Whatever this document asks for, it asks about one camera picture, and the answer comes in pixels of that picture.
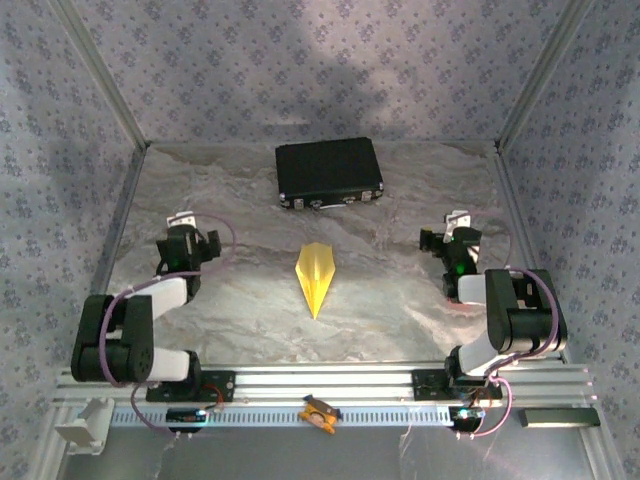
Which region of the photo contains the yellow paper sheet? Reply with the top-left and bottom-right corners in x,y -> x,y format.
294,242 -> 337,320

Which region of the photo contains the black hard case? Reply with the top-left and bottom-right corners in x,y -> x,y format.
274,136 -> 385,210

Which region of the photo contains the yellow orange connector clip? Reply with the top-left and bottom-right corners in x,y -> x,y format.
297,394 -> 341,435

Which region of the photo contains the aluminium side rail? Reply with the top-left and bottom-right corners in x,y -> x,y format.
92,144 -> 151,301
493,144 -> 574,365

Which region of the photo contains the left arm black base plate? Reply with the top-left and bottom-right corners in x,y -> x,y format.
144,368 -> 237,404

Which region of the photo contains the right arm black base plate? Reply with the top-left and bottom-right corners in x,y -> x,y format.
410,368 -> 504,401

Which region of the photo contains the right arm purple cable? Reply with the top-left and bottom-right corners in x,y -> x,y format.
457,208 -> 561,440

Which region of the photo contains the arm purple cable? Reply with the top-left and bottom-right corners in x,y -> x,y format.
457,208 -> 561,440
98,212 -> 237,441

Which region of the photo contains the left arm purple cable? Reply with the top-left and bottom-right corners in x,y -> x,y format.
98,212 -> 237,441

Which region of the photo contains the long aluminium base rail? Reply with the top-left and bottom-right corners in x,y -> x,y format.
52,363 -> 599,405

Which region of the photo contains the slotted grey cable duct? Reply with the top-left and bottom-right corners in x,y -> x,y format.
109,405 -> 461,429

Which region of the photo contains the aluminium frame post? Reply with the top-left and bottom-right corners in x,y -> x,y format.
48,0 -> 151,150
494,0 -> 601,151

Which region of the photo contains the white plastic bracket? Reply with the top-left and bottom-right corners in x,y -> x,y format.
53,397 -> 115,456

